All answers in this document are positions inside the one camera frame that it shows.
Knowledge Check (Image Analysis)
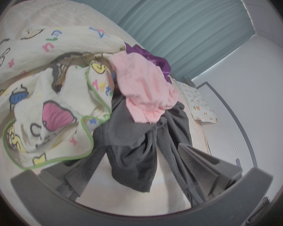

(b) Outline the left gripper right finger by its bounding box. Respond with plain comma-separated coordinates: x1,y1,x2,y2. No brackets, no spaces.
178,143,243,196

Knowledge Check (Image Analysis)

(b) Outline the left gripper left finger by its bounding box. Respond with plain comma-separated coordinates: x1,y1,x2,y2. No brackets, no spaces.
41,147,109,200

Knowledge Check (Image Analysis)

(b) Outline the black T-shirt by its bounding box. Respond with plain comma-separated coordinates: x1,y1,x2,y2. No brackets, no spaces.
91,89,210,208

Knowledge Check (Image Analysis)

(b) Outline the bed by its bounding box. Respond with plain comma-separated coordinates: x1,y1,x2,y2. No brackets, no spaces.
0,0,274,216

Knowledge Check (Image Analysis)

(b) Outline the white printed pillow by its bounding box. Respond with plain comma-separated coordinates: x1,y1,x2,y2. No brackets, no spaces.
177,80,217,124

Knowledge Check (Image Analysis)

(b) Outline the white printed pyjama garment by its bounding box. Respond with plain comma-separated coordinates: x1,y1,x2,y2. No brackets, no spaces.
0,25,126,171

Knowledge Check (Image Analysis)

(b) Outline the pink garment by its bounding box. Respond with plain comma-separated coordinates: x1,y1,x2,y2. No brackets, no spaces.
108,52,180,124

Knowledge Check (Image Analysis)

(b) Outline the purple satin garment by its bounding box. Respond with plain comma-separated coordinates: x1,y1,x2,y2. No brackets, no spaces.
125,43,172,82

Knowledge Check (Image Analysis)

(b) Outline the blue-green curtain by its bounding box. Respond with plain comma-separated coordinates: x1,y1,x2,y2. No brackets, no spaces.
59,0,257,82

